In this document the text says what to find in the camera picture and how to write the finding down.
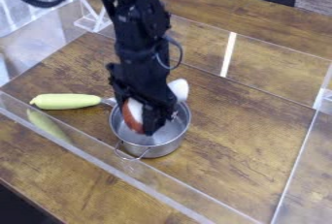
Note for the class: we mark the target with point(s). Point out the plush red white mushroom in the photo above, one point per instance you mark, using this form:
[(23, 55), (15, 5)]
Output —
[(133, 109)]

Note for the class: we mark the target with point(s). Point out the green plush corn cob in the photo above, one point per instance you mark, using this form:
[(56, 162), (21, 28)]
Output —
[(65, 101)]

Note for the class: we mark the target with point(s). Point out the silver metal pot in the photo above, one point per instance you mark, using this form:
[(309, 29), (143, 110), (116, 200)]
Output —
[(136, 146)]

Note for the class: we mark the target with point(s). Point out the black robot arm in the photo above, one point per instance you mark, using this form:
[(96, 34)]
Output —
[(141, 23)]

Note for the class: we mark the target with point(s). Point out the clear acrylic barrier wall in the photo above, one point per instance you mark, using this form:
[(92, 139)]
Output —
[(165, 188)]

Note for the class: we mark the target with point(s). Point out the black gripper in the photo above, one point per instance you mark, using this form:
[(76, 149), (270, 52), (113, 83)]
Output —
[(139, 76)]

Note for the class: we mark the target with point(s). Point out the clear acrylic triangle stand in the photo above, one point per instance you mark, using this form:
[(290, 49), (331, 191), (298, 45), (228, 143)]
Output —
[(92, 21)]

